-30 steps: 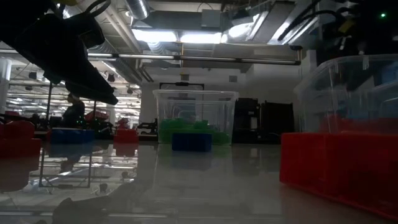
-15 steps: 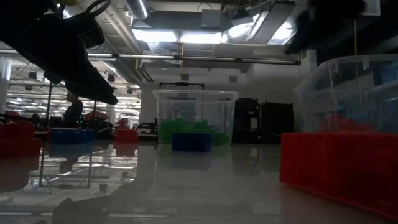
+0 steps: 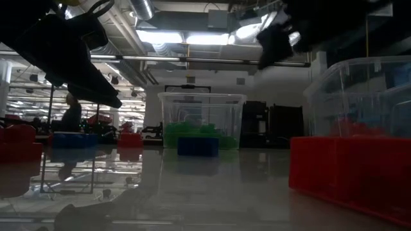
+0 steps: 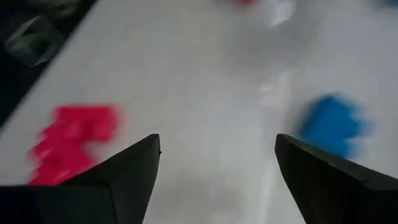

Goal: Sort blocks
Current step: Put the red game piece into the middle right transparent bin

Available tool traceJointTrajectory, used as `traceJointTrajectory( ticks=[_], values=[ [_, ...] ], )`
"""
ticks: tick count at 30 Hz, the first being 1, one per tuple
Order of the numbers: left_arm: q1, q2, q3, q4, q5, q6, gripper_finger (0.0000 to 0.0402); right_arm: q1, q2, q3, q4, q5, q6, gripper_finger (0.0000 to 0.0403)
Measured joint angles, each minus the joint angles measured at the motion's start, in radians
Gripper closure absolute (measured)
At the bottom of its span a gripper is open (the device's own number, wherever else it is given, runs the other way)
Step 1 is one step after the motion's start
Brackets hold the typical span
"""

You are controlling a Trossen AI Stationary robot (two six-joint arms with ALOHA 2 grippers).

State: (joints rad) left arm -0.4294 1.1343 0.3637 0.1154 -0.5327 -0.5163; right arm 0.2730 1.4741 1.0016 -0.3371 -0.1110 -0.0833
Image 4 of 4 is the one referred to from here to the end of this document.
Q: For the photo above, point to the blue toy block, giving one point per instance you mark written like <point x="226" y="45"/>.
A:
<point x="332" y="124"/>

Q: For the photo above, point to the red toy block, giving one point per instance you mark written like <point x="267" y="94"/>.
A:
<point x="245" y="1"/>
<point x="77" y="140"/>

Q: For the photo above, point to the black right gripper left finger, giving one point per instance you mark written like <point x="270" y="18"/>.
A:
<point x="118" y="193"/>

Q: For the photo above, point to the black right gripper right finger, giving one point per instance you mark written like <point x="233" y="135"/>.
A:
<point x="335" y="196"/>

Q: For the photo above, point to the white table mat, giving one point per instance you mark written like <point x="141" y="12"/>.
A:
<point x="199" y="77"/>

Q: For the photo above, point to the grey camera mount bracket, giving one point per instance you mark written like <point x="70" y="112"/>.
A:
<point x="34" y="40"/>

